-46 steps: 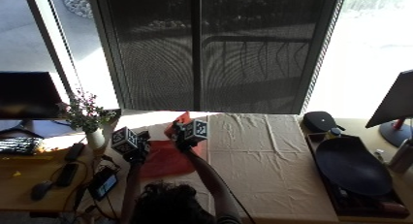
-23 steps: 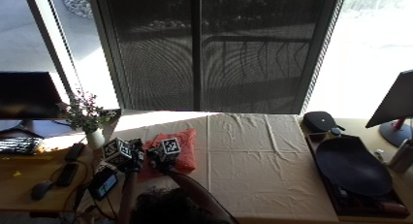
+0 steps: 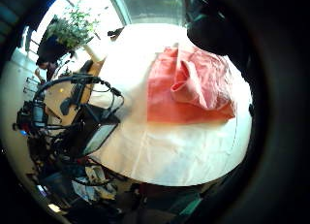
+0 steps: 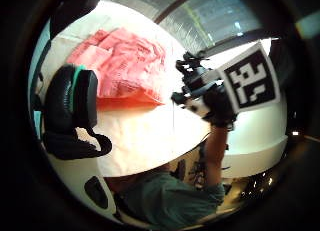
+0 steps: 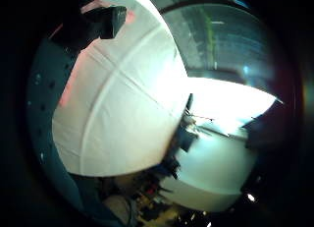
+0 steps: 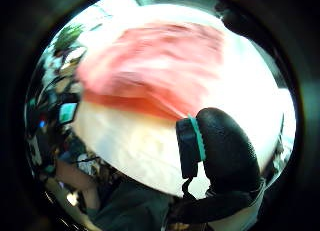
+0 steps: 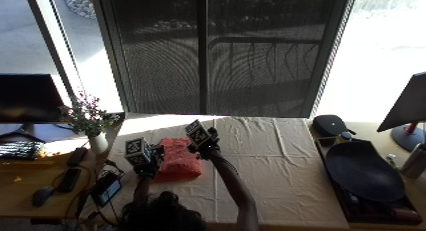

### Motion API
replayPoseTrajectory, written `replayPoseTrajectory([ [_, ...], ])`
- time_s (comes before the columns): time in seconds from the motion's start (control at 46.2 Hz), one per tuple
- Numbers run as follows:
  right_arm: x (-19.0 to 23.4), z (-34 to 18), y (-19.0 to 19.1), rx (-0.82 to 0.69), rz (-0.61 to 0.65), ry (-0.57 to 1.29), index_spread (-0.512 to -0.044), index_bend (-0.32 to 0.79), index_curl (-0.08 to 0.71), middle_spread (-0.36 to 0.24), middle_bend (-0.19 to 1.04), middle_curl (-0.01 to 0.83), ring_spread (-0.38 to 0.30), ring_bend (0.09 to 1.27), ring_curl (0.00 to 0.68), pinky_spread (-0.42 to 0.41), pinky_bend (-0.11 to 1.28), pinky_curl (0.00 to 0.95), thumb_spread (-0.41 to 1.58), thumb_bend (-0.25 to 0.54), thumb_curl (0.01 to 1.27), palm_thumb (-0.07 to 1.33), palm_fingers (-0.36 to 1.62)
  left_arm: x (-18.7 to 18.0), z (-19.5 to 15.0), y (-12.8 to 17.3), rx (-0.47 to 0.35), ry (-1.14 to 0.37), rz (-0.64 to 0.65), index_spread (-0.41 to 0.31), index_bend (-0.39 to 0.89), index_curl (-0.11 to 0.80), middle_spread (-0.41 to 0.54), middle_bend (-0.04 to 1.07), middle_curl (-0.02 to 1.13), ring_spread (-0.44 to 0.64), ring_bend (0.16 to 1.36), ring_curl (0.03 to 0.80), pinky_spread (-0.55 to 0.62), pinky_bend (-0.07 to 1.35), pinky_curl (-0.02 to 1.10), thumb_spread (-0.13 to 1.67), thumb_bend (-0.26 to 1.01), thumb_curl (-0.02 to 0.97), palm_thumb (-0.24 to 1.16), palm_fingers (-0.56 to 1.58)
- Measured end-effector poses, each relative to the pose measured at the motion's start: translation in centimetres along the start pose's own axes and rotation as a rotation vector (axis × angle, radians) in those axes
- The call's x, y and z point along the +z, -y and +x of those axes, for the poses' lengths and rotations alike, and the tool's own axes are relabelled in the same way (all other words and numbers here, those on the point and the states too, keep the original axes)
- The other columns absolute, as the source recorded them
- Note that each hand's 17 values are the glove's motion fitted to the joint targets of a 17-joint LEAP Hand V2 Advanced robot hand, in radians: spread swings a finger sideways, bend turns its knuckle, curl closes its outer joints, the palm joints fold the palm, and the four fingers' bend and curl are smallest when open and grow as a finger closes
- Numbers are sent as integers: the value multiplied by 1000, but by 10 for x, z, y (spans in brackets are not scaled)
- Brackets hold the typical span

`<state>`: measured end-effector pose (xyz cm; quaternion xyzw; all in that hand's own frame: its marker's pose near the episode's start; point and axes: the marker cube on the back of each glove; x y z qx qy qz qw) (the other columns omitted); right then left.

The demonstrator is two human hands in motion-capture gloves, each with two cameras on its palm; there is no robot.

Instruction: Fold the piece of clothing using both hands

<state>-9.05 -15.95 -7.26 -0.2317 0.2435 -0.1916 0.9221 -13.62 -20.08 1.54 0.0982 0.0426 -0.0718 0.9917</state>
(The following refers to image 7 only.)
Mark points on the grey window frame post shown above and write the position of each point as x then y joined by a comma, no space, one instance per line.
51,41

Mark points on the black flat phone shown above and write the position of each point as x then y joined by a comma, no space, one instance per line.
69,179

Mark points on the white marker cube left glove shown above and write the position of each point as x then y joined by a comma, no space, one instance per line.
137,151

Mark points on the tilted dark monitor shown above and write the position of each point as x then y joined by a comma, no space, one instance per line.
406,106

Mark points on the cream tablecloth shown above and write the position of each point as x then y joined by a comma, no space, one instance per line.
274,164

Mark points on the black zip pouch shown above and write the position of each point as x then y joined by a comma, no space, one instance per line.
330,125

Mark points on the silver metal bottle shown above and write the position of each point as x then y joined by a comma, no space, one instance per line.
414,161

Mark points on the small clear bottle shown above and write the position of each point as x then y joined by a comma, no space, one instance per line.
392,160

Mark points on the wooden side desk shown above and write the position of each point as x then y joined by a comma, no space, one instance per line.
27,201

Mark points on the person's right hand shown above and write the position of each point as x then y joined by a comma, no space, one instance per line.
208,148

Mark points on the red cloth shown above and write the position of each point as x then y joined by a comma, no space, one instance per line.
180,159

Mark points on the black computer monitor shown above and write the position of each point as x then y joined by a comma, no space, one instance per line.
27,97

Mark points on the white marker cube glove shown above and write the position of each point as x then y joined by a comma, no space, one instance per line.
137,151
197,132

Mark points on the dark mesh window screen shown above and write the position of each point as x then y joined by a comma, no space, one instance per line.
221,54

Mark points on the white vase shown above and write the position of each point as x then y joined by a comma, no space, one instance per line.
99,143

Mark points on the black keyboard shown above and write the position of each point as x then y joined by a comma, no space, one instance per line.
20,149

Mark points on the round grey monitor base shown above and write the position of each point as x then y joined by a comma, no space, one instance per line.
408,137

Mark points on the person's left hand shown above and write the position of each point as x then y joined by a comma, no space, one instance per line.
153,161

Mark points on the pink flower bunch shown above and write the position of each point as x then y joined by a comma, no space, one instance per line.
87,116

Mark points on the dark wooden tray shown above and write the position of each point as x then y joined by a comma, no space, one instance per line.
337,191

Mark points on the black small device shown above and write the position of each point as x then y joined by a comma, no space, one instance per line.
77,156

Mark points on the black oval plate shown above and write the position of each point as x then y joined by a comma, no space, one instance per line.
364,171

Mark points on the smartphone with lit screen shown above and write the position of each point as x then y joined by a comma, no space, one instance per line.
107,189

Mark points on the small yellow object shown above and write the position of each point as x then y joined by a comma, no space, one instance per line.
17,179

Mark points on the white marker cube right glove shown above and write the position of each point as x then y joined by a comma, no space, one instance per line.
197,132

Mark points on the black computer mouse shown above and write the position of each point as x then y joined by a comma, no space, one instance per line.
43,195

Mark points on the light wooden desk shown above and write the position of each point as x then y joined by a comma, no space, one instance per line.
377,137

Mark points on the dark red container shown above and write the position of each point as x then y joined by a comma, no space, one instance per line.
405,213

